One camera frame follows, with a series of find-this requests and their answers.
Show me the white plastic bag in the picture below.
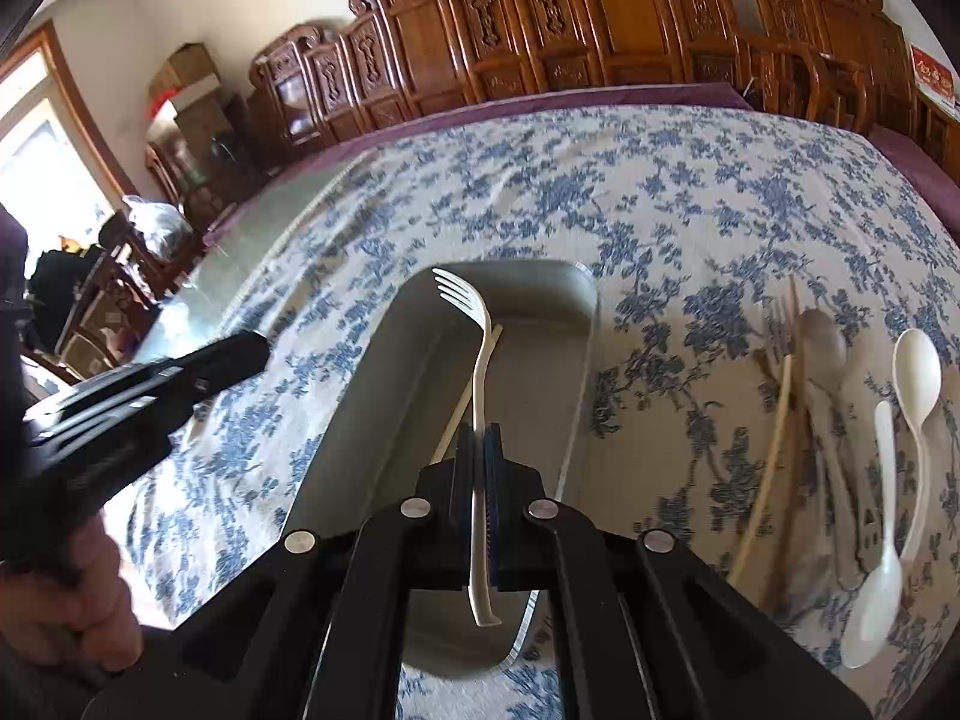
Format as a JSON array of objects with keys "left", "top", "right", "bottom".
[{"left": 124, "top": 195, "right": 196, "bottom": 256}]

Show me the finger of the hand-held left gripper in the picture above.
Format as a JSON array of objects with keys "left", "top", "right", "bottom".
[{"left": 26, "top": 328, "right": 272, "bottom": 441}]

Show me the white plastic spoon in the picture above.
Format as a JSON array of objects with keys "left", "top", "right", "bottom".
[
  {"left": 840, "top": 399, "right": 905, "bottom": 670},
  {"left": 891, "top": 328, "right": 943, "bottom": 563}
]

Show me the metal spoon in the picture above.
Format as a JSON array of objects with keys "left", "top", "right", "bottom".
[{"left": 795, "top": 307, "right": 882, "bottom": 575}]

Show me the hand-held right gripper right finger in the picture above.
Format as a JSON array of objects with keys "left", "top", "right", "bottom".
[{"left": 484, "top": 424, "right": 876, "bottom": 720}]

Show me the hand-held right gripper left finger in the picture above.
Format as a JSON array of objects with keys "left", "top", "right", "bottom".
[{"left": 81, "top": 424, "right": 482, "bottom": 720}]

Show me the grey rectangular tray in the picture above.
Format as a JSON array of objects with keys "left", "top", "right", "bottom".
[{"left": 281, "top": 261, "right": 601, "bottom": 683}]

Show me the wooden window frame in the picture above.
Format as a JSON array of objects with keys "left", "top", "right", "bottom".
[{"left": 0, "top": 22, "right": 140, "bottom": 256}]

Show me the black bag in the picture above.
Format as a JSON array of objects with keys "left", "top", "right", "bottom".
[{"left": 30, "top": 247, "right": 106, "bottom": 350}]

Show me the carved wooden chair back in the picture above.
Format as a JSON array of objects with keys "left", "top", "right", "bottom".
[
  {"left": 517, "top": 0, "right": 751, "bottom": 91},
  {"left": 247, "top": 24, "right": 413, "bottom": 166},
  {"left": 349, "top": 0, "right": 541, "bottom": 121},
  {"left": 750, "top": 0, "right": 920, "bottom": 128}
]

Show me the cardboard box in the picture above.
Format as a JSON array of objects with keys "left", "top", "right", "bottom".
[{"left": 146, "top": 43, "right": 222, "bottom": 121}]

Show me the white plastic fork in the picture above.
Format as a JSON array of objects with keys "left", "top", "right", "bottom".
[{"left": 431, "top": 266, "right": 505, "bottom": 627}]

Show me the pale chopstick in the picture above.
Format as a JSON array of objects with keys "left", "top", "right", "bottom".
[
  {"left": 429, "top": 324, "right": 503, "bottom": 466},
  {"left": 727, "top": 352, "right": 796, "bottom": 586}
]

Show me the metal fork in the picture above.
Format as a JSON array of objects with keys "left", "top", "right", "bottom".
[{"left": 766, "top": 294, "right": 863, "bottom": 592}]

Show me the person's left hand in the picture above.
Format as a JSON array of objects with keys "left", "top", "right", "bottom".
[{"left": 0, "top": 519, "right": 145, "bottom": 674}]

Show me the glass door cabinet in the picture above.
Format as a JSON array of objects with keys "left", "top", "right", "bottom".
[{"left": 146, "top": 94, "right": 256, "bottom": 218}]

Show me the wooden armchair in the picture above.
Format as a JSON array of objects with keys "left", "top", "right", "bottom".
[{"left": 735, "top": 30, "right": 871, "bottom": 128}]

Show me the blue floral tablecloth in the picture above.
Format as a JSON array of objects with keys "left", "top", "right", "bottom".
[{"left": 124, "top": 105, "right": 960, "bottom": 720}]

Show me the red box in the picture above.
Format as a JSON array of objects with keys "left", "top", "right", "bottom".
[{"left": 910, "top": 43, "right": 957, "bottom": 102}]

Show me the wooden side cabinet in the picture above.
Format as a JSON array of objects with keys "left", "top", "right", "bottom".
[{"left": 911, "top": 90, "right": 960, "bottom": 181}]

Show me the dark wooden chair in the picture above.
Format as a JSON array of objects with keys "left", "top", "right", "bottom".
[{"left": 56, "top": 210, "right": 203, "bottom": 380}]

